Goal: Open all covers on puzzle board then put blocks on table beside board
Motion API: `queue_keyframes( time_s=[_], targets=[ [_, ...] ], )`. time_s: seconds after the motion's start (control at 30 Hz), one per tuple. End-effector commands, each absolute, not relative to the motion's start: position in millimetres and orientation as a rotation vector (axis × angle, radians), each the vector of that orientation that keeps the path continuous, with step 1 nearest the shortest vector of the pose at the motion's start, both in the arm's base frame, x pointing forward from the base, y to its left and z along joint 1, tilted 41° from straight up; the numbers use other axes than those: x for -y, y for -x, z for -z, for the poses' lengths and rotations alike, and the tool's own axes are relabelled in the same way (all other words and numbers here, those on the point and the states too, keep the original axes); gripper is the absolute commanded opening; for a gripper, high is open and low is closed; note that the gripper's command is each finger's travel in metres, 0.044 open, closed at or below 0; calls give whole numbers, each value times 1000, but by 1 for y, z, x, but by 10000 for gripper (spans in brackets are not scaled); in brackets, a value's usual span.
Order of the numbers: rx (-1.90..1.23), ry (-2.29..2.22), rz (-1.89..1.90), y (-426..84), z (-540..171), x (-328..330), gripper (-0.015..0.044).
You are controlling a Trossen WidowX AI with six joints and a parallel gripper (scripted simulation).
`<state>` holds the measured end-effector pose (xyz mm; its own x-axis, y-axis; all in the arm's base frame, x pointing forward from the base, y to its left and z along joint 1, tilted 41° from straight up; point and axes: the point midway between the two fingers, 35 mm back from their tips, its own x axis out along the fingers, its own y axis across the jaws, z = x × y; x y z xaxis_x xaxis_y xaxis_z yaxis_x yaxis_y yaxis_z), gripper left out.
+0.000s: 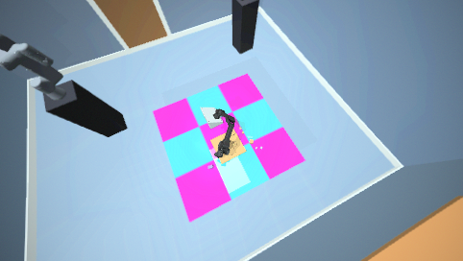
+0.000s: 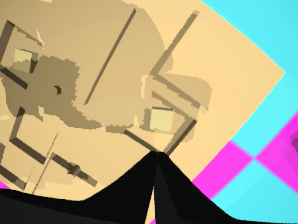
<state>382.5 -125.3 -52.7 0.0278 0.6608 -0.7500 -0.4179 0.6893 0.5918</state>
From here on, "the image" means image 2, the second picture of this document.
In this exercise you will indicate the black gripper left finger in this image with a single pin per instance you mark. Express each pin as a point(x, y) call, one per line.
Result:
point(125, 201)

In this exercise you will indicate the pale yellow block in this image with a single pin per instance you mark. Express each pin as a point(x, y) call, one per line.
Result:
point(162, 119)
point(25, 60)

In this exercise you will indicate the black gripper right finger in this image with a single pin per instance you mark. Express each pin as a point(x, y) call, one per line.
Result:
point(178, 201)

